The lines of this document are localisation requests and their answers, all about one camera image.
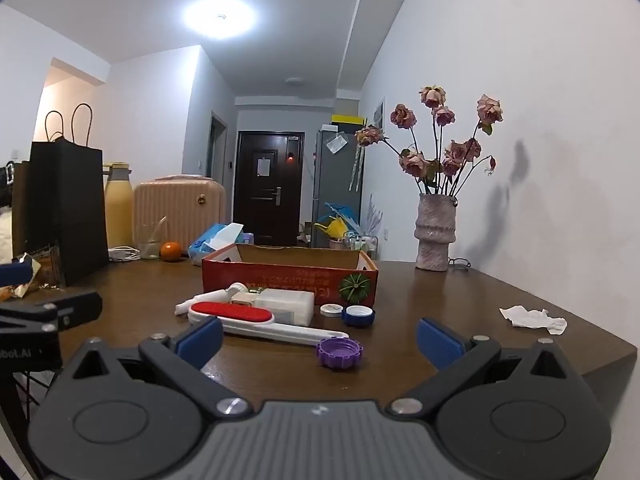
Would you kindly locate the pink flower pot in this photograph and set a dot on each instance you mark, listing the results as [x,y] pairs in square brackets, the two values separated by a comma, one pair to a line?
[336,244]

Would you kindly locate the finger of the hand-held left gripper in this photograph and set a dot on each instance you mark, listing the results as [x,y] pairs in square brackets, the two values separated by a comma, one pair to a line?
[15,273]
[75,307]

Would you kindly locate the small white lid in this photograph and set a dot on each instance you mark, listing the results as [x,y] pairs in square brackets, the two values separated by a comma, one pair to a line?
[331,310]

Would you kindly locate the textured grey vase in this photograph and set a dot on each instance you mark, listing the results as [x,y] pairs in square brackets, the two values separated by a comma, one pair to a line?
[434,232]

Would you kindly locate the white ribbed jar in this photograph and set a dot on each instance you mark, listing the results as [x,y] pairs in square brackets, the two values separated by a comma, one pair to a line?
[358,316]

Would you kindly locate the white plastic box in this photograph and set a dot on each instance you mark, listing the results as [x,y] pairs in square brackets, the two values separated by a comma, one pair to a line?
[285,304]

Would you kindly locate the red and white lint brush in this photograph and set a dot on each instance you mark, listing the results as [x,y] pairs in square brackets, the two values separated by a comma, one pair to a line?
[230,314]

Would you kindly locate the yellow watering can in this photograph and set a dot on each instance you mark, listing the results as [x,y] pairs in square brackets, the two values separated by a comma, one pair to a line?
[336,227]

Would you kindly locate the yellow thermos bottle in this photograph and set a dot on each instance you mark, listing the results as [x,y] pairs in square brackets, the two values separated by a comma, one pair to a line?
[118,210]

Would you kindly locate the large white ribbed cap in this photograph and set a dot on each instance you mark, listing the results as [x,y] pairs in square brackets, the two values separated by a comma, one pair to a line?
[237,291]

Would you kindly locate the lilac tissue pack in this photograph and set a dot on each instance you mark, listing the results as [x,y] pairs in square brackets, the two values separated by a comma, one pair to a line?
[248,238]

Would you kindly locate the round ceiling light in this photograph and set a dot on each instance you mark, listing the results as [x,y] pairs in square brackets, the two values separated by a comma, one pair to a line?
[220,17]

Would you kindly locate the eyeglasses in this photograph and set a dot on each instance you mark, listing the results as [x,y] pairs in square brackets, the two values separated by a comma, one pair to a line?
[460,263]

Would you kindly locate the yellow box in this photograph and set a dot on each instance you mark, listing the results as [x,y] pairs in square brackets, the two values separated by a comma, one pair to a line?
[348,121]

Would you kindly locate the purple bottle cap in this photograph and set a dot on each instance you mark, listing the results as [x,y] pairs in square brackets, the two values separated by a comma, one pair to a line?
[339,354]

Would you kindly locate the black paper bag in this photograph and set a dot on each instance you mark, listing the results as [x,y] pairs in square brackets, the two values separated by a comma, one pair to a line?
[67,210]

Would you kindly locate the white spray bottle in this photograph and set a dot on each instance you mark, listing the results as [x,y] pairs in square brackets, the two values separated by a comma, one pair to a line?
[202,302]

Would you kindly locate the dried pink roses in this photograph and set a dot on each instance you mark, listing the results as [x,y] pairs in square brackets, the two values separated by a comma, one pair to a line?
[457,152]

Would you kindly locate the dark entrance door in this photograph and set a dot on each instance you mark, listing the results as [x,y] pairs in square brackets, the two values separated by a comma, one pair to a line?
[265,200]

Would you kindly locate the drinking straw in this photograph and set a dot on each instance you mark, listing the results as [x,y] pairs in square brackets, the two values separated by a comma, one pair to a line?
[159,230]

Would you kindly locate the orange fruit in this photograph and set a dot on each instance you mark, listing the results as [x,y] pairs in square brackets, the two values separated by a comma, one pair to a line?
[170,252]

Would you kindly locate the red cardboard box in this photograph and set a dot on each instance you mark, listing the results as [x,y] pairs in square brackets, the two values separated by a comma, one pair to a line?
[280,275]

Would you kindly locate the crumpled white tissue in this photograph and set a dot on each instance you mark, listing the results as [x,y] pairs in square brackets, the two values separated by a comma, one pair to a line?
[530,317]

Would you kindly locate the small hallway ceiling lamp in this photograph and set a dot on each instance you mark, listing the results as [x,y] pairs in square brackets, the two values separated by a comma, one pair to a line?
[295,81]

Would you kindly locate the wall picture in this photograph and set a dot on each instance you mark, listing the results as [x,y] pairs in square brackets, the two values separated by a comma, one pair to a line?
[379,112]

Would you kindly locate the pink ribbed suitcase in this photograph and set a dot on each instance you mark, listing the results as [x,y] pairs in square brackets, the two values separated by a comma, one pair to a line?
[177,210]

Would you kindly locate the grey refrigerator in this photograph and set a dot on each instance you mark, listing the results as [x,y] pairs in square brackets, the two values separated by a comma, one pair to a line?
[335,185]

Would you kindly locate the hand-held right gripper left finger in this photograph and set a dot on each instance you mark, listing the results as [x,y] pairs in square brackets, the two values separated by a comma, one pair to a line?
[200,341]

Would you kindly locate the clear glass cup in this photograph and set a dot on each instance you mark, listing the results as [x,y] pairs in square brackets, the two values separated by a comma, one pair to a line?
[148,247]

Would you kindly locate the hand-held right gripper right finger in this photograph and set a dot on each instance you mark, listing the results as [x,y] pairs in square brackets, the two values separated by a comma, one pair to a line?
[440,342]

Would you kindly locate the blue tissue pack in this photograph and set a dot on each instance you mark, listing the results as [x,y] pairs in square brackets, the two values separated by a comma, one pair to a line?
[212,242]

